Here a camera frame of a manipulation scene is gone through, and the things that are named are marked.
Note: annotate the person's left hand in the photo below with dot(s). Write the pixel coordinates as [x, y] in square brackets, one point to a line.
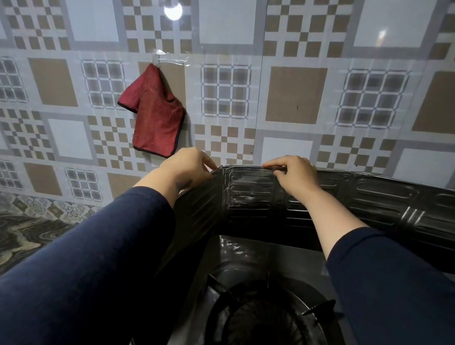
[185, 168]

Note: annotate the person's right hand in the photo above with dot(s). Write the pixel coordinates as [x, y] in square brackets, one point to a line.
[297, 177]

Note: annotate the person's left fingers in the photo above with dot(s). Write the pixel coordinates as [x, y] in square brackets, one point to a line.
[207, 162]

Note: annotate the person's right fingers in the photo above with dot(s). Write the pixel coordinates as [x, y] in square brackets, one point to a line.
[274, 167]

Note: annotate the black foil splatter guard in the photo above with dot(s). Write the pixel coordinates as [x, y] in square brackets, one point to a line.
[367, 216]

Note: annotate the person's right forearm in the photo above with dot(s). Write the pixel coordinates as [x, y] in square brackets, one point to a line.
[381, 285]

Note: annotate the person's left forearm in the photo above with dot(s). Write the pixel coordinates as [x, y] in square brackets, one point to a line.
[74, 260]

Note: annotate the red hanging cloth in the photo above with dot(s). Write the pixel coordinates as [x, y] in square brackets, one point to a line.
[156, 115]

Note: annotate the black gas stove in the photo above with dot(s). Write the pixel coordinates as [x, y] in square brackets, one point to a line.
[263, 302]

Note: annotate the black burner pan support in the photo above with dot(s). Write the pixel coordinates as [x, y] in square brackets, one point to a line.
[265, 326]

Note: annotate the clear adhesive wall hook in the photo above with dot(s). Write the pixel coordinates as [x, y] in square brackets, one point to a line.
[170, 58]

